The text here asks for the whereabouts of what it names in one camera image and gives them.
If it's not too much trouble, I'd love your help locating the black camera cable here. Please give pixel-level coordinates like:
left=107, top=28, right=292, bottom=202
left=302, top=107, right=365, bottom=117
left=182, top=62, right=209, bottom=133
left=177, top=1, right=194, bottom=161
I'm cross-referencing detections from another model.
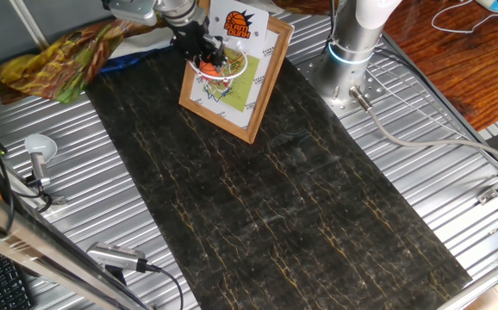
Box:
left=145, top=263, right=185, bottom=310

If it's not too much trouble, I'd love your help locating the yellow green patterned cloth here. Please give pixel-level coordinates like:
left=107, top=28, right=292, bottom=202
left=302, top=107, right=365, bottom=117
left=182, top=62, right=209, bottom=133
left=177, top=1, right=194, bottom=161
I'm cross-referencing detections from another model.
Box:
left=0, top=16, right=169, bottom=105

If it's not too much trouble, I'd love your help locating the black gold marble mat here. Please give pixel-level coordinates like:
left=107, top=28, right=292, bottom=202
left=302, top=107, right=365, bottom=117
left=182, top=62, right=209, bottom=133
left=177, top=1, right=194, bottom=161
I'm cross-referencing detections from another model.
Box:
left=84, top=45, right=473, bottom=310

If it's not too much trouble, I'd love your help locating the white diagonal bar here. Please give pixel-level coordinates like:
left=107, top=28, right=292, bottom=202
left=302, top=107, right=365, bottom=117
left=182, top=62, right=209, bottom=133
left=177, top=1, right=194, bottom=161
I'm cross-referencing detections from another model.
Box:
left=9, top=0, right=51, bottom=51

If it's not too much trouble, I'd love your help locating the orange mini basketball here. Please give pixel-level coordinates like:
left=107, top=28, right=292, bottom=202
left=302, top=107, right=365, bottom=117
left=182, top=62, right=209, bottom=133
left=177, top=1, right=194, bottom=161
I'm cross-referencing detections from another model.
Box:
left=198, top=59, right=224, bottom=79

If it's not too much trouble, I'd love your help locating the blue cloth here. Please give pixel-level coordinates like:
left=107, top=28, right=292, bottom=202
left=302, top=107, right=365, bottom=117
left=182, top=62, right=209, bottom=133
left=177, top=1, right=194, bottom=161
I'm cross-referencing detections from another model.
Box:
left=99, top=50, right=149, bottom=75

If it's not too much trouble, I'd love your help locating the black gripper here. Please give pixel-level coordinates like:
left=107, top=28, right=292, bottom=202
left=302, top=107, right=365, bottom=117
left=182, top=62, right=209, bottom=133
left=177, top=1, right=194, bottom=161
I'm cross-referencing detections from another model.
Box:
left=170, top=15, right=229, bottom=72

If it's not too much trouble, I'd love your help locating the white paper sheet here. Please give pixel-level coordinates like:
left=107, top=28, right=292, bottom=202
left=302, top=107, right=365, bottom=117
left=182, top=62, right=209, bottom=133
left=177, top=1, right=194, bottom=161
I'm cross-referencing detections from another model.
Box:
left=109, top=26, right=176, bottom=60

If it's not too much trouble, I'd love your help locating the toy basketball hoop board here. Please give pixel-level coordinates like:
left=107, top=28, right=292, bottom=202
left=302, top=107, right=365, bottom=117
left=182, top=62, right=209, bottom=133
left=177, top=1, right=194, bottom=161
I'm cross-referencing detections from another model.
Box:
left=178, top=15, right=296, bottom=146

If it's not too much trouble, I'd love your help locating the silver depth camera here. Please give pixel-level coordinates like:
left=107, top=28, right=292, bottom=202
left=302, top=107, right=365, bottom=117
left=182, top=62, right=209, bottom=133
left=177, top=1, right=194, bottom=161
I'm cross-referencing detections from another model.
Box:
left=86, top=241, right=149, bottom=274

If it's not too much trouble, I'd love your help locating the white mini basketball hoop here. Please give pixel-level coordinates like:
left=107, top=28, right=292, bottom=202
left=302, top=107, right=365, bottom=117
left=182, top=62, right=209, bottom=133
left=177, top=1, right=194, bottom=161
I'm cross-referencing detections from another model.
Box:
left=187, top=0, right=271, bottom=102

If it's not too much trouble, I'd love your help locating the aluminium frame beam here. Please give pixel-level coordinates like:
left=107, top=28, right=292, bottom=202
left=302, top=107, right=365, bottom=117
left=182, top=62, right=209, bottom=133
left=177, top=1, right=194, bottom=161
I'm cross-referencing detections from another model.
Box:
left=0, top=178, right=147, bottom=310

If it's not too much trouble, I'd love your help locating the thick grey cable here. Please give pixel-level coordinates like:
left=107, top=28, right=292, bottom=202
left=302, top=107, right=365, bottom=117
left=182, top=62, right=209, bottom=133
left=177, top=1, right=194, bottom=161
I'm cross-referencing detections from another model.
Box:
left=348, top=84, right=498, bottom=171

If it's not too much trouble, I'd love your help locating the white thin cable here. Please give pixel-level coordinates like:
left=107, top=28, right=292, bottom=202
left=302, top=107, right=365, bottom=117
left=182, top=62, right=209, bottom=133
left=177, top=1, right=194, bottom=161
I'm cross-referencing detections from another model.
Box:
left=429, top=0, right=498, bottom=35

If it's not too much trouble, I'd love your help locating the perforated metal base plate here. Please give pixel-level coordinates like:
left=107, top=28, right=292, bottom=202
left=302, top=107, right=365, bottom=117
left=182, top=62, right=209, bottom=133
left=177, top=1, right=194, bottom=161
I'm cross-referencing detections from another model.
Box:
left=296, top=51, right=389, bottom=120

